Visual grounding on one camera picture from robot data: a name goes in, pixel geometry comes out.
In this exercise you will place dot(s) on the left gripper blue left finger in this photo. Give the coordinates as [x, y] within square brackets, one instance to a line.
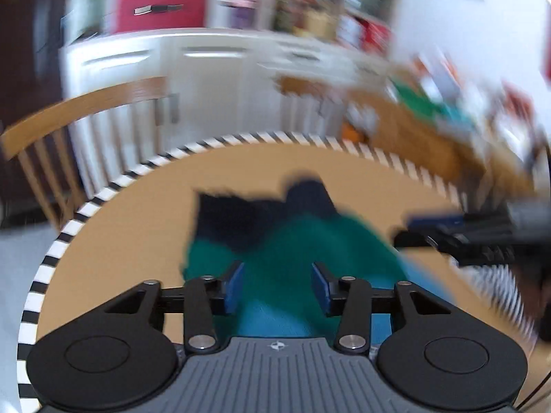
[205, 298]

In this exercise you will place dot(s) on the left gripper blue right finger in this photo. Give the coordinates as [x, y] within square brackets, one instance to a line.
[350, 299]

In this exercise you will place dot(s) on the blue green knit cardigan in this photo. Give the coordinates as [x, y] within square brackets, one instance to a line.
[278, 240]

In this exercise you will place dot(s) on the striped white folded shirt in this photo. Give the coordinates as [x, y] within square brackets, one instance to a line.
[498, 286]

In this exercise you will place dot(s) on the wooden drawer cabinet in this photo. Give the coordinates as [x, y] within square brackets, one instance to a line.
[482, 178]

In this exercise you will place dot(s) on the green plastic basket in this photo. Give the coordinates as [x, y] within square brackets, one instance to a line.
[421, 106]

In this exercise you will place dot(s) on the right wooden chair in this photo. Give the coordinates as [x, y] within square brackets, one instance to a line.
[311, 106]

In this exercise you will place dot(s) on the wooden chair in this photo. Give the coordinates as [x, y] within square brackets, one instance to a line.
[311, 106]
[43, 142]

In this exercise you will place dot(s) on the white sideboard cabinet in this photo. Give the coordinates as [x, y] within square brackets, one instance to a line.
[221, 81]

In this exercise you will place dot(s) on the left wooden chair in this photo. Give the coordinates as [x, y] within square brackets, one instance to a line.
[43, 142]

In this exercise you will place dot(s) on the open wooden shelf unit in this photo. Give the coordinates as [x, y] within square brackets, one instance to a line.
[364, 25]

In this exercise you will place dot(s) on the red storage box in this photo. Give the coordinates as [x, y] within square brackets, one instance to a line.
[145, 15]

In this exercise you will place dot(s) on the dark brown door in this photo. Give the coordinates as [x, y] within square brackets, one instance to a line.
[31, 37]

